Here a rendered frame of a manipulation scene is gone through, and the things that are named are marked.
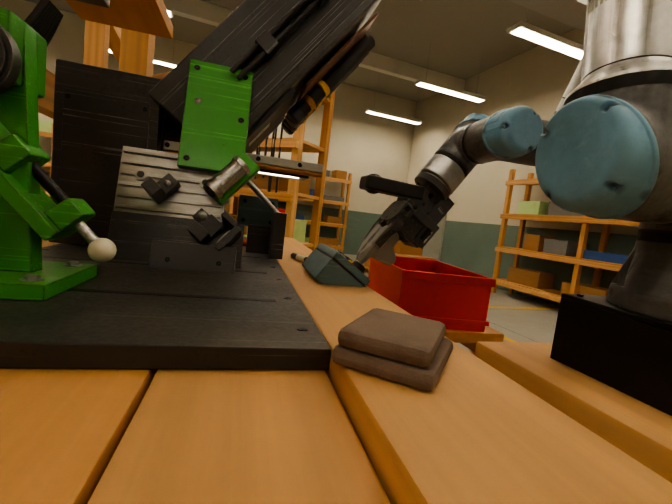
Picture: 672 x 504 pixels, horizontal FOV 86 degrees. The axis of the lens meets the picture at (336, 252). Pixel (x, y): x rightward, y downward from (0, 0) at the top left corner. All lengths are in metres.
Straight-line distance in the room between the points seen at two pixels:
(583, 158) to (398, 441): 0.34
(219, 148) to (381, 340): 0.53
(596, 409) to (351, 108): 10.35
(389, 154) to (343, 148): 1.43
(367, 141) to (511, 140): 10.08
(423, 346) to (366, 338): 0.04
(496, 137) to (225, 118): 0.47
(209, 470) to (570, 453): 0.19
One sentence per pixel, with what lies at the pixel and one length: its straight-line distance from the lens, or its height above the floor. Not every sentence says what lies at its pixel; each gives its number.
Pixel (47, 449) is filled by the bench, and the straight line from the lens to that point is 0.25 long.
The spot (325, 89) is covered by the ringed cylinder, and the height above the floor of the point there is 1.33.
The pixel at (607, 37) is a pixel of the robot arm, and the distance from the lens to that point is 0.52.
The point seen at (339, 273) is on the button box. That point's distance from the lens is 0.60.
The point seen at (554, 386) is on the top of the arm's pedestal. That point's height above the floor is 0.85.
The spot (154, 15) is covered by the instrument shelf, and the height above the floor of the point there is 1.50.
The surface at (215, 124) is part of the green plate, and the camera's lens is 0.74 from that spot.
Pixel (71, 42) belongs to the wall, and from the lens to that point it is 10.44.
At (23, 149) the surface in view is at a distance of 0.49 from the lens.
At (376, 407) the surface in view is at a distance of 0.24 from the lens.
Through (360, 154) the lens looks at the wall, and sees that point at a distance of 10.53.
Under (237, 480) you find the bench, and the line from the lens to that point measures 0.21.
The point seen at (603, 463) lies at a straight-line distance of 0.26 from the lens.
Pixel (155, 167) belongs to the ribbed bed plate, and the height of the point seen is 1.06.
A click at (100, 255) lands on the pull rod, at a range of 0.48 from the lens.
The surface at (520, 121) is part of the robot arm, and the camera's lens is 0.64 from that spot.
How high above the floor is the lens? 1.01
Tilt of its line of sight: 5 degrees down
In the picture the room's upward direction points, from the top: 7 degrees clockwise
